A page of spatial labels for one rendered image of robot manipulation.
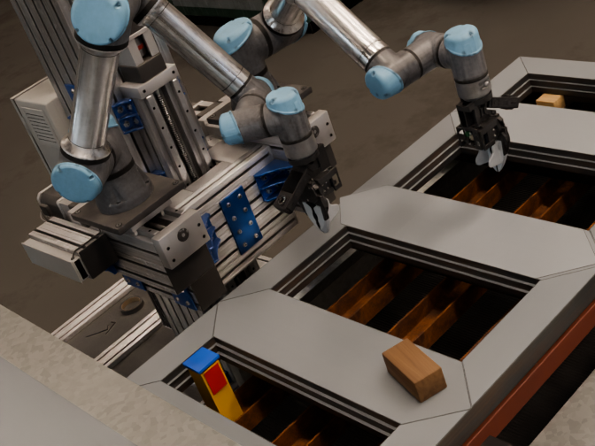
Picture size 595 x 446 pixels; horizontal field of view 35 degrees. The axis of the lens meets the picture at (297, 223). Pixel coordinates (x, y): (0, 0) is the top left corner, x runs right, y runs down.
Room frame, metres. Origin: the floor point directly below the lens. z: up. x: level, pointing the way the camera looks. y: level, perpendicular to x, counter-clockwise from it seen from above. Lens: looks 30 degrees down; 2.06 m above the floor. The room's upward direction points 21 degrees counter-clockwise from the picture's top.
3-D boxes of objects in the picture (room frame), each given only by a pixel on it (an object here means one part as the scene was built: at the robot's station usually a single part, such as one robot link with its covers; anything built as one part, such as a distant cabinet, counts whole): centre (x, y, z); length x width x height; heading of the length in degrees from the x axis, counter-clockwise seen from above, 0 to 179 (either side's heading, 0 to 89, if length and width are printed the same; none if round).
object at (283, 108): (1.93, -0.06, 1.22); 0.09 x 0.08 x 0.11; 71
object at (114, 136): (2.21, 0.39, 1.20); 0.13 x 0.12 x 0.14; 161
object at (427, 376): (1.37, -0.11, 0.89); 0.12 x 0.06 x 0.05; 16
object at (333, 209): (1.92, -0.08, 0.96); 0.06 x 0.03 x 0.09; 123
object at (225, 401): (1.65, 0.29, 0.78); 0.05 x 0.05 x 0.19; 33
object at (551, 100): (2.34, -0.78, 0.79); 0.06 x 0.05 x 0.04; 33
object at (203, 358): (1.65, 0.29, 0.88); 0.06 x 0.06 x 0.02; 33
